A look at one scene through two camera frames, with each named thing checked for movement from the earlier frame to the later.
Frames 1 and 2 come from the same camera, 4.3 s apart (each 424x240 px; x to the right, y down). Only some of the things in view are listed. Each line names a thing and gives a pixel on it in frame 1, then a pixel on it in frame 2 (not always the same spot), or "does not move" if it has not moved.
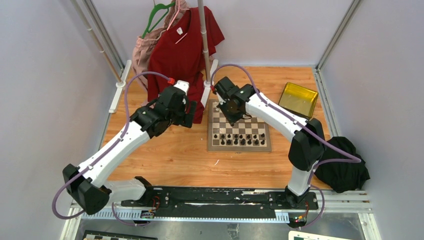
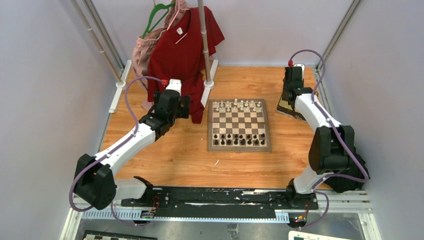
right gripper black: [232, 120] to [285, 86]
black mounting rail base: [210, 201] does not move
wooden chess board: [249, 134] does not move
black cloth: [341, 176] does not move
